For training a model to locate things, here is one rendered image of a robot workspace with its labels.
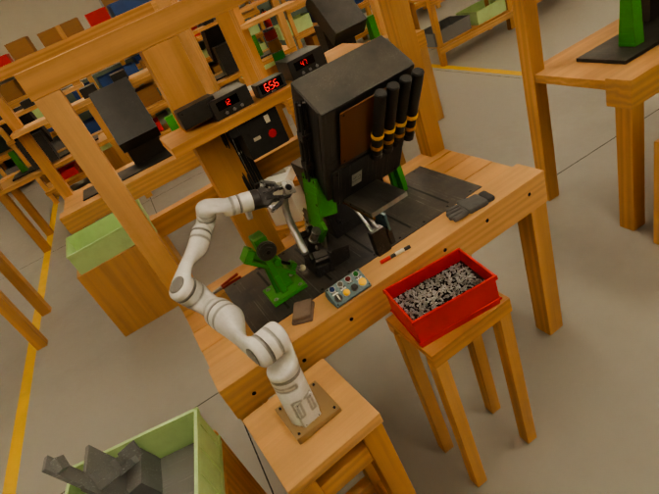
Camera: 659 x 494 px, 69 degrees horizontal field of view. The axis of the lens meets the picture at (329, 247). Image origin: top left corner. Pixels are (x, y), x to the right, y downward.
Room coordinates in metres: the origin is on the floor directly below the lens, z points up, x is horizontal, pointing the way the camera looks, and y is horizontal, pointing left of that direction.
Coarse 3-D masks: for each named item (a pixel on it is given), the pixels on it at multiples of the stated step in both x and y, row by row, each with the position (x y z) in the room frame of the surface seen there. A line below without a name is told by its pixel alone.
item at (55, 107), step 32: (384, 0) 2.20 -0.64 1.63; (160, 64) 1.89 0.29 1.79; (416, 64) 2.19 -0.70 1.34; (64, 96) 1.80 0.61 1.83; (192, 96) 1.91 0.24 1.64; (64, 128) 1.78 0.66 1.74; (192, 128) 1.89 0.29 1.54; (416, 128) 2.23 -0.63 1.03; (96, 160) 1.79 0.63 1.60; (224, 160) 1.91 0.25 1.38; (128, 192) 1.80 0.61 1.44; (224, 192) 1.89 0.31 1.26; (128, 224) 1.78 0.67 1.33; (256, 224) 1.90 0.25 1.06; (160, 256) 1.79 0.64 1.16
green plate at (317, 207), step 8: (304, 176) 1.69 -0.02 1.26; (304, 184) 1.70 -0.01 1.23; (312, 184) 1.63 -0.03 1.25; (312, 192) 1.63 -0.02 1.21; (320, 192) 1.62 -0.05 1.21; (312, 200) 1.64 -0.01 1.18; (320, 200) 1.60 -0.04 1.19; (312, 208) 1.65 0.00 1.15; (320, 208) 1.60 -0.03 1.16; (328, 208) 1.62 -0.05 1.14; (336, 208) 1.63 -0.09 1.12; (312, 216) 1.66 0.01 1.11; (320, 216) 1.59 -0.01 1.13; (312, 224) 1.67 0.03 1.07
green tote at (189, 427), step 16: (192, 416) 1.09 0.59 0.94; (144, 432) 1.10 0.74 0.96; (160, 432) 1.09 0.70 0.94; (176, 432) 1.09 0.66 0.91; (192, 432) 1.09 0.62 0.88; (208, 432) 1.06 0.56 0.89; (112, 448) 1.09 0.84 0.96; (144, 448) 1.09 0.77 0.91; (160, 448) 1.09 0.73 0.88; (176, 448) 1.09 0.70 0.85; (208, 448) 1.00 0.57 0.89; (80, 464) 1.08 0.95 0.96; (208, 464) 0.95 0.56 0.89; (208, 480) 0.88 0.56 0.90; (224, 480) 0.95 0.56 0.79
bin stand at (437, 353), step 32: (480, 320) 1.12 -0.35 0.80; (416, 352) 1.26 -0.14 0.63; (448, 352) 1.07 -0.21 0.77; (480, 352) 1.34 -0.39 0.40; (512, 352) 1.15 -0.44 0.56; (416, 384) 1.27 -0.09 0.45; (448, 384) 1.07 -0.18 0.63; (480, 384) 1.37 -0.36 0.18; (512, 384) 1.16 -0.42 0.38; (448, 416) 1.09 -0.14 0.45; (448, 448) 1.26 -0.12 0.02; (480, 480) 1.07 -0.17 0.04
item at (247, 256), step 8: (248, 248) 1.57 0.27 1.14; (240, 256) 1.58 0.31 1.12; (248, 256) 1.54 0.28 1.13; (256, 256) 1.56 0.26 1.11; (248, 264) 1.53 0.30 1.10; (256, 264) 1.54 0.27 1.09; (264, 264) 1.55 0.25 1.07; (288, 264) 1.59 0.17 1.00; (296, 264) 1.59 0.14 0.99; (288, 272) 1.57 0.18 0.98
